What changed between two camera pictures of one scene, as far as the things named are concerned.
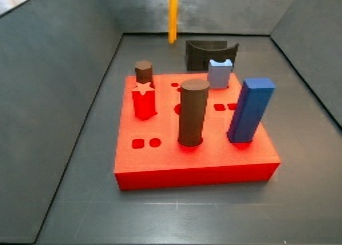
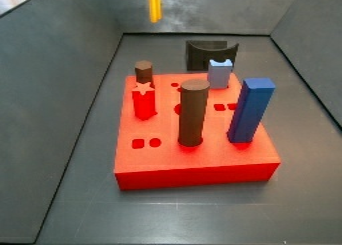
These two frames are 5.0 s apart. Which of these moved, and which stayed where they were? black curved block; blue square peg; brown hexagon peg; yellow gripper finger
Moved: yellow gripper finger
Stayed: brown hexagon peg; black curved block; blue square peg
